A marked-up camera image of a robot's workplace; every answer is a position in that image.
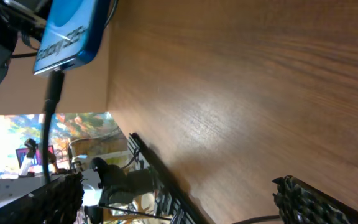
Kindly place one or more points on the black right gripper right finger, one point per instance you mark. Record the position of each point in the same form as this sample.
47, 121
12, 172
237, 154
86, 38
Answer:
300, 203

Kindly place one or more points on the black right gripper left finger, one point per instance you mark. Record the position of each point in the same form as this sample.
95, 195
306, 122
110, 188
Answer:
55, 203

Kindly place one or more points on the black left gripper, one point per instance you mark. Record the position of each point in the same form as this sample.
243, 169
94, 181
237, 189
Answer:
22, 22

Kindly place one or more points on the blue Galaxy smartphone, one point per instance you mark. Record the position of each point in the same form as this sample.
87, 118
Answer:
72, 35

